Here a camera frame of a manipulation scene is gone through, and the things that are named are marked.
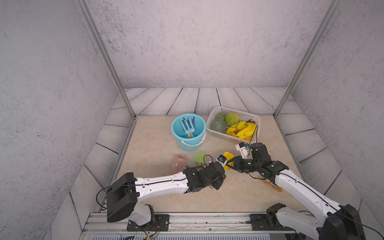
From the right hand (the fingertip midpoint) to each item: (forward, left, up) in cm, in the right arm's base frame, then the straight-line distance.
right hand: (227, 164), depth 77 cm
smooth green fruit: (+41, -1, -5) cm, 41 cm away
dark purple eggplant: (+38, -22, -8) cm, 45 cm away
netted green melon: (+30, +1, -3) cm, 30 cm away
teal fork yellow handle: (+29, +23, +1) cm, 37 cm away
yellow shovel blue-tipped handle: (+4, -1, +2) cm, 4 cm away
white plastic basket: (+43, -18, -9) cm, 47 cm away
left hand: (-6, +2, -3) cm, 7 cm away
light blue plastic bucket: (+14, +17, -1) cm, 22 cm away
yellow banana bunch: (+26, -13, -4) cm, 30 cm away
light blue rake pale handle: (+26, +20, -2) cm, 33 cm away
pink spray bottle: (+4, +27, -8) cm, 28 cm away
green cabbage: (+35, -7, -2) cm, 36 cm away
